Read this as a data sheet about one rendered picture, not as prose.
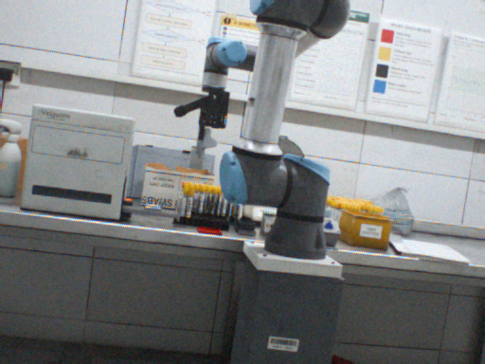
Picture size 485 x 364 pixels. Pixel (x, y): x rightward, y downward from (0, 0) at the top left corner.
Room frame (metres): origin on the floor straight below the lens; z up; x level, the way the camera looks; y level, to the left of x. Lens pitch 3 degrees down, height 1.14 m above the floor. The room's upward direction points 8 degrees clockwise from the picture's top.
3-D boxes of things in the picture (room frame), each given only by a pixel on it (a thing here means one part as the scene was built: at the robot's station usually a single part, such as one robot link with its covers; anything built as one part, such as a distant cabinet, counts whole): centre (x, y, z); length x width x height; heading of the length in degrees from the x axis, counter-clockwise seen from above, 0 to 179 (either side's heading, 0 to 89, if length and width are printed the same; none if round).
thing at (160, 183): (2.03, 0.22, 0.95); 0.29 x 0.25 x 0.15; 9
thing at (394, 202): (2.28, -0.62, 0.97); 0.26 x 0.17 x 0.19; 115
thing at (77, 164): (1.69, 0.47, 1.03); 0.31 x 0.27 x 0.30; 99
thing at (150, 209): (1.63, 0.26, 0.92); 0.21 x 0.07 x 0.05; 99
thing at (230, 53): (1.61, 0.06, 1.39); 0.11 x 0.11 x 0.08; 20
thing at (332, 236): (1.70, -0.28, 0.92); 0.13 x 0.07 x 0.08; 9
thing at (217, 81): (1.70, 0.11, 1.32); 0.08 x 0.08 x 0.05
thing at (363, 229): (1.81, -0.43, 0.93); 0.13 x 0.13 x 0.10; 5
